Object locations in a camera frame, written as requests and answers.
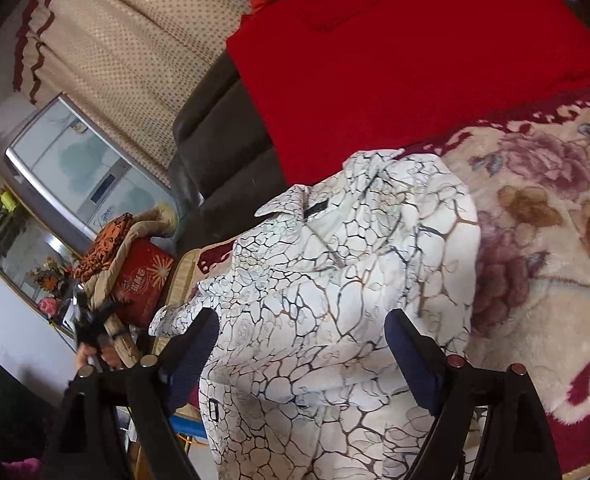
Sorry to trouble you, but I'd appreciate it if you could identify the white crackle-pattern coat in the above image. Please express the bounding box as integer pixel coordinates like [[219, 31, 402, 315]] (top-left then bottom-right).
[[150, 150, 481, 479]]

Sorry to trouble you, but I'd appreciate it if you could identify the person's left hand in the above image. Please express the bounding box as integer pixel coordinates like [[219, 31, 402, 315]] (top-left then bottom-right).
[[74, 334, 124, 370]]

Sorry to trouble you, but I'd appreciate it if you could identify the beige jacket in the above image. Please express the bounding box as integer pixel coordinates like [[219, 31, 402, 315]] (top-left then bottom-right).
[[81, 203, 178, 367]]

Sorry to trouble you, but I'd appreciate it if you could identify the flower bouquet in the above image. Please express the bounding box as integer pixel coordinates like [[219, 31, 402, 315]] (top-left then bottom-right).
[[28, 257, 72, 318]]

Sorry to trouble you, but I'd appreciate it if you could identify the orange black patterned cloth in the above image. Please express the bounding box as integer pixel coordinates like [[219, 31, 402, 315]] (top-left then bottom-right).
[[72, 212, 133, 283]]

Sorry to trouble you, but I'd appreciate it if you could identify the red gift box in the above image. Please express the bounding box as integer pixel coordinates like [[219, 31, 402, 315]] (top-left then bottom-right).
[[112, 238, 175, 328]]

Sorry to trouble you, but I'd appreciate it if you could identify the wooden display cabinet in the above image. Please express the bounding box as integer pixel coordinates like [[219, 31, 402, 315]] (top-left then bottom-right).
[[0, 173, 77, 337]]

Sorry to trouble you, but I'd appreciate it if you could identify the silver refrigerator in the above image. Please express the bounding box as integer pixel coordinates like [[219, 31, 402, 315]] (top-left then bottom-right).
[[4, 93, 177, 240]]

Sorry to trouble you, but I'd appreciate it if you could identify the dark brown leather sofa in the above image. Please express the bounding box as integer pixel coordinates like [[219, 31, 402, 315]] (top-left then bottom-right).
[[167, 53, 287, 255]]

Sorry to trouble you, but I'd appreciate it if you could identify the floral red beige blanket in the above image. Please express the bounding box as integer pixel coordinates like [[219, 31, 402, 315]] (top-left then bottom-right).
[[399, 89, 590, 477]]

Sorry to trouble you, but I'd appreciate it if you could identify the beige dotted curtain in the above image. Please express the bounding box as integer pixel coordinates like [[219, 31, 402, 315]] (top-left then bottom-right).
[[13, 0, 251, 182]]

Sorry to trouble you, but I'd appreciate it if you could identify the large red cushion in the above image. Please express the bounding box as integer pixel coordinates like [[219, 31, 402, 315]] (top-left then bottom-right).
[[227, 0, 590, 184]]

